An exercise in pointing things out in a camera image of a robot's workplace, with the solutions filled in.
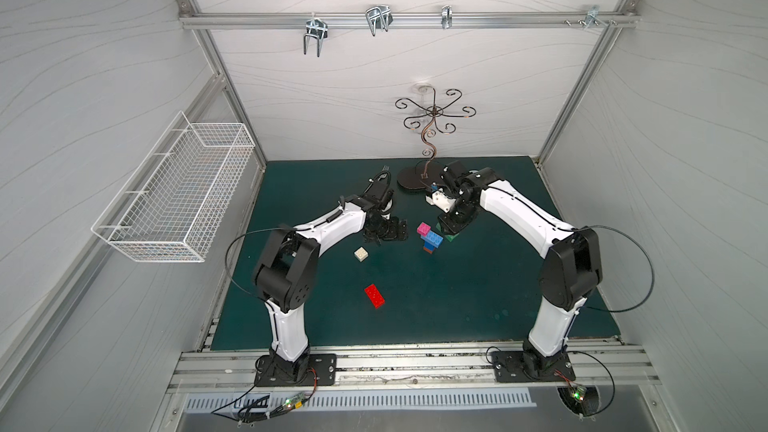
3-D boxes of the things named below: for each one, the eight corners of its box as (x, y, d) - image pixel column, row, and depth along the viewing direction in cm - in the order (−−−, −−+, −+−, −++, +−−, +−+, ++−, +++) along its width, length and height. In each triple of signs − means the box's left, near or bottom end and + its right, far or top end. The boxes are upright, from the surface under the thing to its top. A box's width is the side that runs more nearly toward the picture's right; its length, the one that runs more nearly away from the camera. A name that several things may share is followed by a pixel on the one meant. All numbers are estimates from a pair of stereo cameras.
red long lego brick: (376, 310, 85) (376, 307, 84) (364, 291, 89) (363, 289, 87) (386, 303, 87) (386, 300, 85) (373, 285, 90) (373, 282, 88)
